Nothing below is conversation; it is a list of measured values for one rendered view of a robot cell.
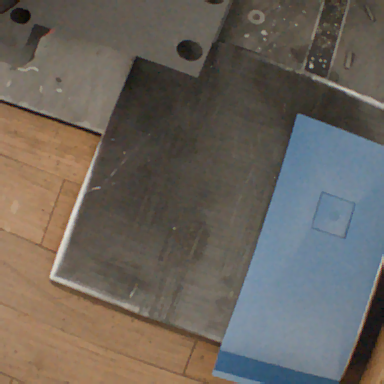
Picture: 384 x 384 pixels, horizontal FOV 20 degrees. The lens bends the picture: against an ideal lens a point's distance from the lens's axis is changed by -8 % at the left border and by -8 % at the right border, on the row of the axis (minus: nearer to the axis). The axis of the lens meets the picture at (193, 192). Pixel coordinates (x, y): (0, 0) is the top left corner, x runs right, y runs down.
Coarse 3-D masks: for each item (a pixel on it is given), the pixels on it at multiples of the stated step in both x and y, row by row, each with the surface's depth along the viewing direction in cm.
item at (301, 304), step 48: (288, 144) 61; (336, 144) 61; (288, 192) 60; (336, 192) 60; (288, 240) 59; (336, 240) 60; (288, 288) 59; (336, 288) 59; (240, 336) 58; (288, 336) 58; (336, 336) 58
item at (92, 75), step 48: (240, 0) 66; (288, 0) 66; (336, 0) 66; (48, 48) 64; (96, 48) 64; (288, 48) 65; (336, 48) 65; (0, 96) 63; (48, 96) 63; (96, 96) 64
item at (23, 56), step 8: (16, 0) 41; (8, 8) 42; (0, 48) 47; (8, 48) 47; (16, 48) 47; (24, 48) 47; (32, 48) 47; (0, 56) 47; (8, 56) 47; (16, 56) 47; (24, 56) 47; (32, 56) 47; (16, 64) 47; (24, 64) 47
